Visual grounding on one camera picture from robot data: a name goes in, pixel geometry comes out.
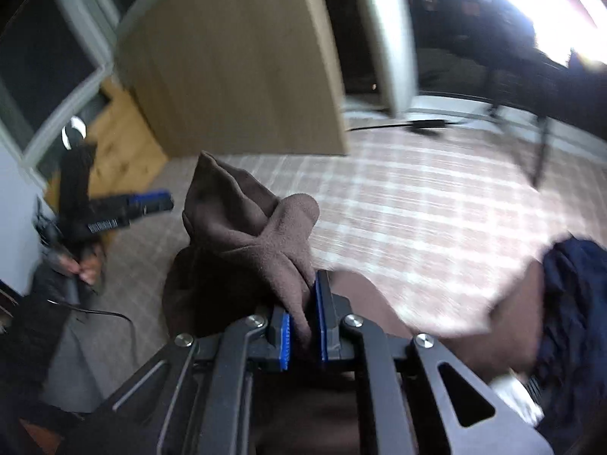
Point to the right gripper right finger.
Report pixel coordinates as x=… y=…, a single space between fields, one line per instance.
x=414 y=396

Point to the pine wood board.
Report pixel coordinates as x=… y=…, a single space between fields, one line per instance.
x=128 y=157

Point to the white door frame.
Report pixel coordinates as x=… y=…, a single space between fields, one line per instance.
x=388 y=29

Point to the person's left hand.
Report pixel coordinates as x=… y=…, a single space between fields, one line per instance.
x=88 y=267

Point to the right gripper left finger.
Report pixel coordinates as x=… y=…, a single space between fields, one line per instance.
x=192 y=397

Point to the navy blue garment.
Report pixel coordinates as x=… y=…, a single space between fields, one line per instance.
x=570 y=367

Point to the brown fleece garment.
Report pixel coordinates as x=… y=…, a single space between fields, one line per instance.
x=248 y=252

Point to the light wooden headboard panel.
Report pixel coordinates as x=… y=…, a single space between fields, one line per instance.
x=234 y=76

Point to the plaid bed sheet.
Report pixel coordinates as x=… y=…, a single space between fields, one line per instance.
x=439 y=224

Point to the white garment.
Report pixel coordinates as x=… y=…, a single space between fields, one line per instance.
x=511 y=389

